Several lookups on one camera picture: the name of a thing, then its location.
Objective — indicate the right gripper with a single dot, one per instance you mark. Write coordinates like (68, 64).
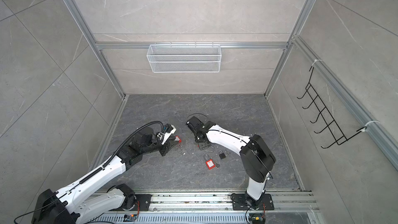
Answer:
(196, 138)

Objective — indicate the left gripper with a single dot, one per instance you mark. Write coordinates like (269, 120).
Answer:
(168, 146)

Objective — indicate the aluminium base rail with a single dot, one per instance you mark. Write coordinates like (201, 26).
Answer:
(220, 201)

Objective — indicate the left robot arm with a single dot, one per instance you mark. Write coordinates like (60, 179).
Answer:
(75, 203)

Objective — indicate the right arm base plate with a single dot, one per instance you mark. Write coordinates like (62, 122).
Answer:
(242, 202)

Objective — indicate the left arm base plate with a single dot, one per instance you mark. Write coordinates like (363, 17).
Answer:
(139, 202)

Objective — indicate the red padlock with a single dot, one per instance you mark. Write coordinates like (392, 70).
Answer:
(209, 162)
(178, 146)
(206, 147)

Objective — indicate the white wire mesh basket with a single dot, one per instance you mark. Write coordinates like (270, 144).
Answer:
(187, 58)

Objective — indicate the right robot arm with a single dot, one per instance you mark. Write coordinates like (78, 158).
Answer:
(257, 158)

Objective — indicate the black wire hook rack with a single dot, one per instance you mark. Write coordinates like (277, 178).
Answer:
(325, 116)

